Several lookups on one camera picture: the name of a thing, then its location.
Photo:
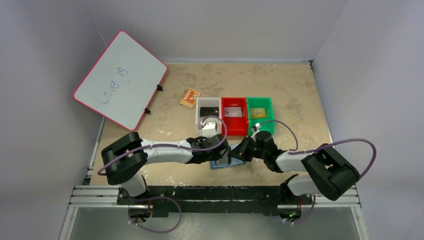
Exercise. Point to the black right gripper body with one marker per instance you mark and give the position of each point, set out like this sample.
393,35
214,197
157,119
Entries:
262,148

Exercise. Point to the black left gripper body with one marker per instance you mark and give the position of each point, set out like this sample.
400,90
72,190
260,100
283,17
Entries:
213,157

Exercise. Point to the blue card holder wallet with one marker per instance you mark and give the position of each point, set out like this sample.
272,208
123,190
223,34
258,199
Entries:
235,162

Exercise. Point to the red plastic bin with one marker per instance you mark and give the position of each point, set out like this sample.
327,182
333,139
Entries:
235,126

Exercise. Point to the white plastic bin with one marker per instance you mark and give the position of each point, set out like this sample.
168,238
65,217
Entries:
205,101

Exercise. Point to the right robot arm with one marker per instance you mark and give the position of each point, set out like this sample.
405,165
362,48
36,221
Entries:
324,171

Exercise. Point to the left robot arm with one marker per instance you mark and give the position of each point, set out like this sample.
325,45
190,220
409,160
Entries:
123,159

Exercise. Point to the gold card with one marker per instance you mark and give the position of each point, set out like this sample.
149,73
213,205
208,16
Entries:
258,113

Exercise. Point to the white patterned card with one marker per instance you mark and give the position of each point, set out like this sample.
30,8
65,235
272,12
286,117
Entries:
233,112

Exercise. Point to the black card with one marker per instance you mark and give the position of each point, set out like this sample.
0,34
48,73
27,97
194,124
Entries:
208,111

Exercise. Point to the orange spiral notebook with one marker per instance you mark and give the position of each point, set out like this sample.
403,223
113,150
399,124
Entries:
189,97

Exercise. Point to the pink-framed whiteboard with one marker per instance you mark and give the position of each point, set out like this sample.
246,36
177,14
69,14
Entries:
122,82

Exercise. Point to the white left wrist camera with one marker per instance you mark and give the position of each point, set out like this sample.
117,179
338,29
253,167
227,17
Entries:
209,129

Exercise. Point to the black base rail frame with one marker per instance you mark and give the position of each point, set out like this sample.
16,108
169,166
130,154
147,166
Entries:
160,201

